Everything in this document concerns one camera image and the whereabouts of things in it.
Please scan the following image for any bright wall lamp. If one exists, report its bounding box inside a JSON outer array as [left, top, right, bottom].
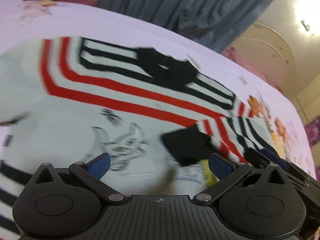
[[294, 0, 319, 37]]

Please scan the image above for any cream arched headboard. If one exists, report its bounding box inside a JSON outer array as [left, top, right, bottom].
[[231, 22, 297, 99]]

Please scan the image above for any cream wardrobe with stickers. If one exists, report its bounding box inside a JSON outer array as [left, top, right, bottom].
[[290, 47, 320, 156]]

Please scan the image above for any striped knit children sweater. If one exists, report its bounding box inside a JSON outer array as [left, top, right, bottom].
[[1, 37, 275, 239]]

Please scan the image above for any pink floral bed sheet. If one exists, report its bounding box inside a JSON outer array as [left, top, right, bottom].
[[1, 0, 315, 176]]

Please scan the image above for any blue grey curtain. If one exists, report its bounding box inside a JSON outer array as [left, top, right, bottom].
[[98, 0, 273, 53]]

